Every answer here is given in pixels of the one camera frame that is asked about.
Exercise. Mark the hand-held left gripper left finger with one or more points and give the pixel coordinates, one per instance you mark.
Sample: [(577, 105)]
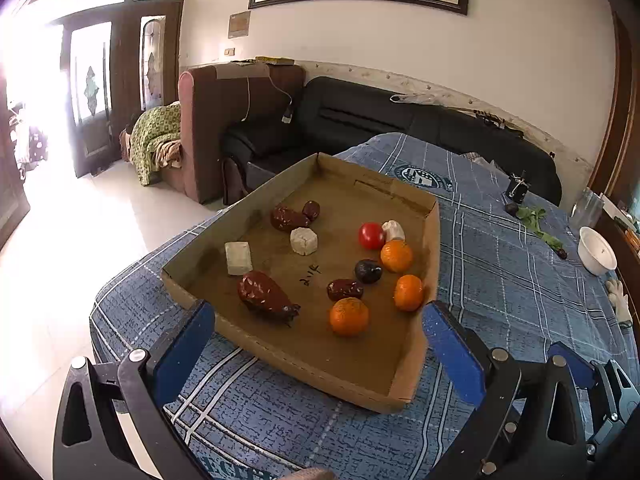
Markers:
[(182, 355)]

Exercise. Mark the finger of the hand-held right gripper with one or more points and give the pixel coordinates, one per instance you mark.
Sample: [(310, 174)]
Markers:
[(575, 367)]

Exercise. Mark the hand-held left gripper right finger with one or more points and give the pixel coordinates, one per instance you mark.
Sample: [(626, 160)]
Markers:
[(452, 355)]

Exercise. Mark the orange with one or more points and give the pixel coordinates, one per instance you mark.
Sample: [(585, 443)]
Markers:
[(408, 292), (349, 316), (396, 256)]

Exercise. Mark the large red date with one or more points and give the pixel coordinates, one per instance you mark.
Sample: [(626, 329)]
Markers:
[(262, 292)]

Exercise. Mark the white lumpy block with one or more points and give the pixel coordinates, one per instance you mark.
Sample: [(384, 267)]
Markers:
[(394, 230)]

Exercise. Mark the red tomato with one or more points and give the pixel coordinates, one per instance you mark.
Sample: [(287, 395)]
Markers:
[(371, 236)]

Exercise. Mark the white hexagonal block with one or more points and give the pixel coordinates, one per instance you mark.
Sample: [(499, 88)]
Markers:
[(303, 240)]

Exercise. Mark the brown cardboard tray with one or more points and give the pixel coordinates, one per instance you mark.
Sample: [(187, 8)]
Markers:
[(340, 207)]

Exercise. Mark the small red date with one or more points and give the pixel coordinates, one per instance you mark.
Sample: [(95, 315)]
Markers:
[(311, 208)]

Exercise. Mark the white work glove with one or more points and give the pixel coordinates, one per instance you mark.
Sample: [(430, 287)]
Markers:
[(620, 302)]

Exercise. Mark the white rectangular block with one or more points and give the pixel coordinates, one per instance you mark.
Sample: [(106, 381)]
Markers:
[(237, 258)]

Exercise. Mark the dark purple plum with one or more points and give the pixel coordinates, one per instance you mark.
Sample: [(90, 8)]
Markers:
[(368, 271)]

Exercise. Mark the white bowl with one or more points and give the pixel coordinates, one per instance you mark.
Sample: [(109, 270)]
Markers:
[(597, 250)]

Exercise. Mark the green leafy vegetable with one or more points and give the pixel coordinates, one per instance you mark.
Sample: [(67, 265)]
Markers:
[(535, 220)]

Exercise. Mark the clear glass jar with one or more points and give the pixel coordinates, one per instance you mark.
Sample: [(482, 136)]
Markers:
[(586, 210)]

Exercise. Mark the small dark round object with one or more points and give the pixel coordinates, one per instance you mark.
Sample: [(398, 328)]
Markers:
[(511, 208)]

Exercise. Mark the small black device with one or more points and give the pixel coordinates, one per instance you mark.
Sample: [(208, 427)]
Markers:
[(517, 187)]

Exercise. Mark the checked cloth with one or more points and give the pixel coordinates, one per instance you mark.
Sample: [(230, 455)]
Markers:
[(471, 156)]

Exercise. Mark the green patterned blanket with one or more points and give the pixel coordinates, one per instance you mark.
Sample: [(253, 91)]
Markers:
[(150, 132)]

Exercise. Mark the brown armchair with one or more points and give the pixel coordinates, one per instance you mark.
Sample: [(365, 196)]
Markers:
[(210, 125)]

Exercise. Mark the black object on sofa back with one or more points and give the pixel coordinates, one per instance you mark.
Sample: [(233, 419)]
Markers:
[(495, 120)]

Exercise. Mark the clear plastic bag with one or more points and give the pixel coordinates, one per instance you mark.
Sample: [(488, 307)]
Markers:
[(415, 98)]

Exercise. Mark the parked scooter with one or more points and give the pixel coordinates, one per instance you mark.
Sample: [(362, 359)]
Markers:
[(30, 145)]

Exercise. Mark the black leather sofa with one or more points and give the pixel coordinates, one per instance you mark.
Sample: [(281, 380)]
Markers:
[(360, 105)]

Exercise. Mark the wooden glass door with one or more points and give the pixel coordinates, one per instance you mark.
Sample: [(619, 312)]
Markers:
[(120, 85)]

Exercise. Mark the yellow book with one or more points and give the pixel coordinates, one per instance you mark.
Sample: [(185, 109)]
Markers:
[(275, 60)]

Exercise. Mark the wooden door frame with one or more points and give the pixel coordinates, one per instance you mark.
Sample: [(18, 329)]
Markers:
[(617, 110)]

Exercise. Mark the brown wall plaque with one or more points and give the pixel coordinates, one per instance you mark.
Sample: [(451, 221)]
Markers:
[(238, 24)]

